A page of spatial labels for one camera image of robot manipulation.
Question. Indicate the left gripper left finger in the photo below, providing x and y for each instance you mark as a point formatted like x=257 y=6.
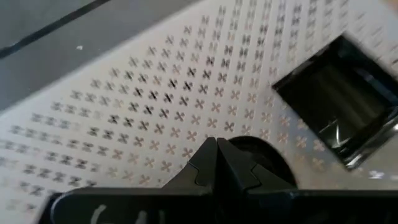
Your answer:
x=205 y=168

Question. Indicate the black square mini plate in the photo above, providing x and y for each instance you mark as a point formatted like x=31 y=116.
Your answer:
x=335 y=102

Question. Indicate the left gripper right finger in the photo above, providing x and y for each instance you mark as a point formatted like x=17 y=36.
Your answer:
x=236 y=168

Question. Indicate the white perforated metal shelf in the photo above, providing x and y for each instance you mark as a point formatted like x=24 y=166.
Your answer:
x=102 y=84

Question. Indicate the black teardrop mini plate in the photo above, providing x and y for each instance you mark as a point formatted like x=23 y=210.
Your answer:
x=267 y=152

